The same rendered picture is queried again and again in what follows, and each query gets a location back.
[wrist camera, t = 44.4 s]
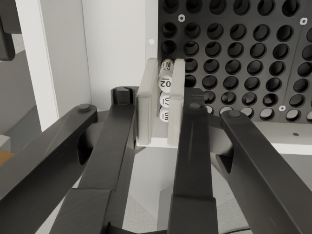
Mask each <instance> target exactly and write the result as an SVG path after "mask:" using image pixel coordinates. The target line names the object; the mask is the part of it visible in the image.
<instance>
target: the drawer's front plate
mask: <svg viewBox="0 0 312 234"><path fill-rule="evenodd" d="M15 1H16V6H17V10H18V15H19V21H20V26H21V31H22V36H23V40H24V45H25V50H26V56H27V61H28V65H29V70H30V74H31V79H32V85H33V90H34V95H35V99H36V104H37V109H38V114H39V120H40V125H41V129H42V132H43V131H44V130H46V129H47V128H48V127H49V126H51V125H52V124H53V123H54V122H56V121H57V120H58V119H60V118H61V117H62V116H63V115H64V114H66V113H67V112H68V111H69V110H71V109H72V108H73V107H75V106H77V105H80V104H92V98H91V85H90V76H89V67H88V58H87V48H86V39H85V26H84V17H83V8H82V0H15Z"/></svg>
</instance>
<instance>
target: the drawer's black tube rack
mask: <svg viewBox="0 0 312 234"><path fill-rule="evenodd" d="M158 19H178V20H179V21H180V22H182V25H181V42H180V59H184V60H185V81H184V88H200V89H201V90H202V91H203V93H204V101H205V106H209V107H211V108H212V111H211V113H210V114H212V115H215V116H219V117H220V116H221V113H220V111H221V109H222V108H224V107H230V108H231V109H232V110H237V111H241V110H242V109H244V108H250V109H252V112H251V114H250V115H248V117H249V118H250V120H251V121H253V122H273V123H294V124H312V119H307V115H308V114H309V113H310V112H311V111H312V0H182V14H181V15H179V17H158ZM264 109H271V110H272V113H271V115H270V116H268V117H261V116H260V114H261V112H262V111H263V110H264ZM291 110H297V111H298V113H297V115H296V116H295V117H294V118H287V117H286V115H287V113H288V112H289V111H291Z"/></svg>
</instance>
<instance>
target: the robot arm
mask: <svg viewBox="0 0 312 234"><path fill-rule="evenodd" d="M157 81H158V59H157V58H149V59H148V61H147V64H146V67H145V70H144V73H143V77H142V80H141V83H140V86H119V87H115V88H113V89H111V91H110V93H111V107H110V109H109V110H105V111H97V107H96V106H94V105H92V104H80V105H77V106H75V107H73V108H72V109H71V110H69V111H68V112H67V113H66V114H64V115H63V116H62V117H61V118H60V119H58V120H57V121H56V122H54V123H53V124H52V125H51V126H49V127H48V128H47V129H46V130H44V131H43V132H42V133H41V134H39V135H38V136H37V137H35V138H34V139H33V140H32V141H31V142H29V143H28V144H27V145H26V146H24V147H23V148H22V149H21V150H19V151H18V152H17V153H16V154H14V155H13V156H12V157H10V158H9V159H8V160H7V161H5V162H4V163H3V164H2V165H0V234H35V233H36V232H37V231H38V229H39V228H40V227H41V226H42V224H43V223H44V222H45V221H46V219H47V218H48V217H49V216H50V214H51V213H52V212H53V211H54V209H55V208H56V207H57V206H58V205H59V203H60V202H61V201H62V200H63V198H64V197H65V199H64V201H63V203H62V205H61V208H60V210H59V212H58V214H57V217H56V219H55V221H54V223H53V226H52V228H51V230H50V232H49V234H137V233H134V232H131V231H127V230H124V229H122V228H123V222H124V215H125V209H126V204H127V198H128V193H129V188H130V180H131V175H132V169H133V164H134V158H135V153H136V148H137V143H139V145H149V144H151V138H152V131H153V124H154V118H155V111H156V103H157V96H158V83H157ZM184 81H185V60H184V59H179V58H177V59H176V60H175V63H174V69H173V76H172V81H171V88H170V94H169V114H168V140H167V145H169V147H178V150H177V158H176V166H175V177H174V186H173V193H172V195H171V202H170V210H169V221H168V229H167V230H161V231H154V232H147V233H140V234H219V232H218V219H217V207H216V198H215V197H213V188H212V173H211V159H210V153H214V154H215V158H216V160H217V162H218V164H219V166H220V168H221V170H222V172H223V174H224V176H225V178H226V180H227V182H228V184H229V187H230V189H231V191H232V193H233V195H234V197H235V199H236V201H237V203H238V205H239V207H240V209H241V211H242V213H243V215H244V217H245V219H246V221H247V223H248V225H249V227H250V229H251V231H252V233H253V234H312V191H311V190H310V189H309V188H308V187H307V186H306V184H305V183H304V182H303V181H302V180H301V178H300V177H299V176H298V175H297V174H296V173H295V171H294V170H293V169H292V168H291V167H290V165H289V164H288V163H287V162H286V161H285V160H284V158H283V157H282V156H281V155H280V154H279V152H278V151H277V150H276V149H275V148H274V147H273V146H272V144H271V143H270V142H269V141H268V140H267V139H266V137H265V136H264V135H263V134H262V133H261V131H260V130H259V129H258V128H257V127H256V126H255V124H254V123H253V122H252V121H251V120H250V118H249V117H248V116H247V115H246V114H245V113H243V112H240V111H238V110H226V111H224V112H222V113H221V116H220V117H219V116H215V115H212V114H210V113H208V109H207V107H206V106H205V101H204V93H203V91H202V90H201V89H200V88H184ZM81 176H82V177H81ZM80 177H81V179H80V182H79V184H78V187H77V188H72V187H73V186H74V184H75V183H76V182H77V181H78V179H79V178H80Z"/></svg>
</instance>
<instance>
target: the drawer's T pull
mask: <svg viewBox="0 0 312 234"><path fill-rule="evenodd" d="M12 34H22V31H21V26H20V20H19V15H18V10H17V6H16V1H15V0H0V60H1V61H12V60H14V58H15V54H16V53H15V48H14V44H13V38H12Z"/></svg>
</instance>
